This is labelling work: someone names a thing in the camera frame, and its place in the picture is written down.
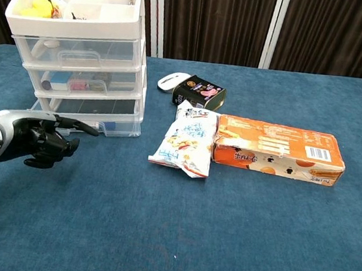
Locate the black tin can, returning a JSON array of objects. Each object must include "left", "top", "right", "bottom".
[{"left": 170, "top": 72, "right": 229, "bottom": 114}]

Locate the yellow rubber toy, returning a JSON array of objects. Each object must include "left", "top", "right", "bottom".
[{"left": 19, "top": 0, "right": 55, "bottom": 19}]

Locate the pink small item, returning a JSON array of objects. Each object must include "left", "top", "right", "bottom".
[{"left": 68, "top": 78, "right": 89, "bottom": 93}]

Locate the white and blue snack bag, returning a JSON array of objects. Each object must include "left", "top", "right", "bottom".
[{"left": 146, "top": 96, "right": 223, "bottom": 181}]

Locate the clear drawer with white object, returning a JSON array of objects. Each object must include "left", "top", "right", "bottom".
[{"left": 8, "top": 24, "right": 142, "bottom": 76}]

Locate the black and silver left hand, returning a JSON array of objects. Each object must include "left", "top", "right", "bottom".
[{"left": 0, "top": 107, "right": 102, "bottom": 176}]

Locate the white small packet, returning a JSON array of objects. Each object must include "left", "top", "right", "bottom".
[{"left": 47, "top": 0, "right": 70, "bottom": 20}]

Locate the white curved plastic object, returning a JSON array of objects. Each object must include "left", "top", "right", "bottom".
[{"left": 30, "top": 36, "right": 61, "bottom": 62}]

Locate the blue and white small box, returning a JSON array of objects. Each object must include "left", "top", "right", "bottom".
[{"left": 47, "top": 70, "right": 73, "bottom": 92}]

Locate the white computer mouse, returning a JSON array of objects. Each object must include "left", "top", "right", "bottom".
[{"left": 156, "top": 70, "right": 192, "bottom": 97}]

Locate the clear drawer with mixed items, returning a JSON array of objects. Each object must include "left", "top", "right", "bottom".
[{"left": 20, "top": 55, "right": 146, "bottom": 104}]

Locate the white partition frame post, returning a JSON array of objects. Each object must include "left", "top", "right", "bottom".
[
  {"left": 140, "top": 0, "right": 170, "bottom": 59},
  {"left": 257, "top": 0, "right": 294, "bottom": 72}
]

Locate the long orange cardboard box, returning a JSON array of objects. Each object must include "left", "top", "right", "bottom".
[{"left": 209, "top": 112, "right": 350, "bottom": 189}]

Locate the white plastic drawer unit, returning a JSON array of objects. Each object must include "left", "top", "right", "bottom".
[{"left": 0, "top": 0, "right": 158, "bottom": 138}]

